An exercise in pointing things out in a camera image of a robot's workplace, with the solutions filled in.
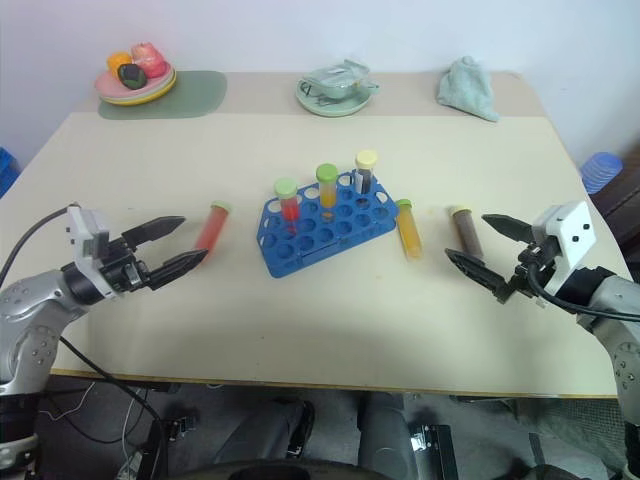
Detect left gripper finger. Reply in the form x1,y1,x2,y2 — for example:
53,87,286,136
148,248,210,292
121,215,187,247

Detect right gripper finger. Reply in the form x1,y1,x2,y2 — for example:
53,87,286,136
444,248,516,305
481,213,535,247

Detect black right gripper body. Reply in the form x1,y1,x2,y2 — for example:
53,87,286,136
503,237,557,306

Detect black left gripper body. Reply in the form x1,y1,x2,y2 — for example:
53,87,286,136
98,232,154,297

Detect brown tube cream cap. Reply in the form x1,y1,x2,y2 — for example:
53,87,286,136
448,204,485,261

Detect red tube green cap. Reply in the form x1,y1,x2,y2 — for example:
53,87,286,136
273,177,304,236
193,199,233,259

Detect orange tube green cap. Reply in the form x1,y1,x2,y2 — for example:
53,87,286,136
394,198,425,261
314,162,340,222

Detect blue test tube rack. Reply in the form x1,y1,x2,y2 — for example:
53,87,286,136
256,170,399,280

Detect dark tube yellow cap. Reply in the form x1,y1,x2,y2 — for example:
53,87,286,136
352,148,379,196

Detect blue stacked cups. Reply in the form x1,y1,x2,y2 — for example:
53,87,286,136
579,151,625,195

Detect dark chair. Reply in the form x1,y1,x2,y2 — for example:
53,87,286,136
592,144,640,251

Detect yellow plate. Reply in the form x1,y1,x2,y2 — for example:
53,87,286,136
99,77,178,107

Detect green placemat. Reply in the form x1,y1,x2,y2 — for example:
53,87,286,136
97,70,229,120

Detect pale green plate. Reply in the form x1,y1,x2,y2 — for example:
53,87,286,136
97,72,177,104

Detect pale green cloth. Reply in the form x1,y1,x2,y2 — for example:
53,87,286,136
435,55,501,124

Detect blue plastic crate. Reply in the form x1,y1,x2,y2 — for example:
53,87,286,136
0,146,22,199

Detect pink plate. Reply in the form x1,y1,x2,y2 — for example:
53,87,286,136
94,64,175,100

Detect dark green toy fruit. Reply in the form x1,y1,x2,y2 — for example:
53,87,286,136
117,63,148,91

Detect pink toy peach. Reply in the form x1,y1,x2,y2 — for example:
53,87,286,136
130,42,167,79

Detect orange toy fruit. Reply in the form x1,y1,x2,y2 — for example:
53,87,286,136
106,51,133,74

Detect gray rounded leg shape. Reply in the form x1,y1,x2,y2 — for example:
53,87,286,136
214,394,316,466
358,392,419,480

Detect light green saucer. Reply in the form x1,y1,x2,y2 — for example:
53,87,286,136
295,79,374,118

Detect light green cup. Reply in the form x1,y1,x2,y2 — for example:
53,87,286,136
299,74,381,102

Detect clear plastic bag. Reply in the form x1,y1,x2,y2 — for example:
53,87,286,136
302,58,374,90

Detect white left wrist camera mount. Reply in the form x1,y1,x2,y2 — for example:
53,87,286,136
66,205,124,301

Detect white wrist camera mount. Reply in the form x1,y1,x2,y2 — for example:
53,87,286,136
66,205,124,301
530,200,599,296

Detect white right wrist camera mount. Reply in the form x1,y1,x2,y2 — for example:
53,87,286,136
530,200,599,296

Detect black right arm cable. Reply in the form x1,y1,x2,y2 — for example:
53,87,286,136
527,259,640,321

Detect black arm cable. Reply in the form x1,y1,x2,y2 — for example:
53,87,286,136
527,259,640,321
0,202,81,286

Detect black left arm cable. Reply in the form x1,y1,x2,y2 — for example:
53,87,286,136
0,202,81,286

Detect thin black trailing cable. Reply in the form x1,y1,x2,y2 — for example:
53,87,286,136
58,335,166,480

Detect thin white wire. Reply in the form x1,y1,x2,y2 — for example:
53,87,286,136
39,383,151,454

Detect black metal bracket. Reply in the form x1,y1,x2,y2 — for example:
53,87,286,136
409,423,459,480

